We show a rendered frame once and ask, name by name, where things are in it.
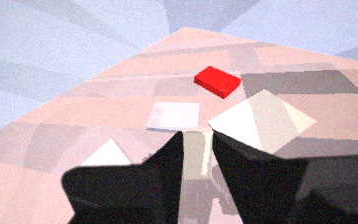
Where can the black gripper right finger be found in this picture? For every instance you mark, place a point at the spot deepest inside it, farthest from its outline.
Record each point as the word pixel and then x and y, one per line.
pixel 269 189

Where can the red rectangular block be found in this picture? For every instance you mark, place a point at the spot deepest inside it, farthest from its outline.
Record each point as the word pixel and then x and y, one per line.
pixel 218 82

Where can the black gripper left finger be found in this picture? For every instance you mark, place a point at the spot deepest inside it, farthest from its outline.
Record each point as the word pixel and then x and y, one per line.
pixel 156 183

